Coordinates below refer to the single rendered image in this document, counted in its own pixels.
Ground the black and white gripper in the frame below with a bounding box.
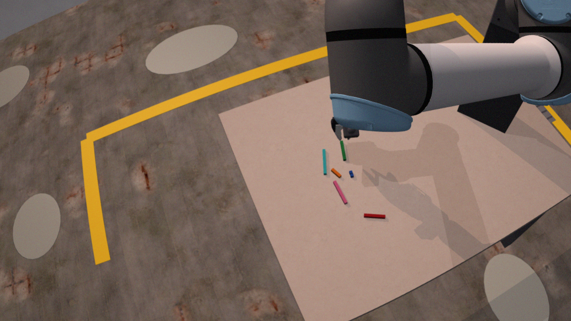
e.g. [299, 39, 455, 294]
[331, 117, 343, 141]

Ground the pink rod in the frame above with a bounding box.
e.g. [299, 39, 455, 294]
[333, 181, 348, 204]

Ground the orange rod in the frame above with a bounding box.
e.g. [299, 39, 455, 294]
[331, 168, 341, 178]

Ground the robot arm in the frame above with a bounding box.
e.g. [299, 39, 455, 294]
[324, 0, 571, 138]

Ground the red rod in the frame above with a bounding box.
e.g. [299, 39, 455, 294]
[364, 214, 385, 219]

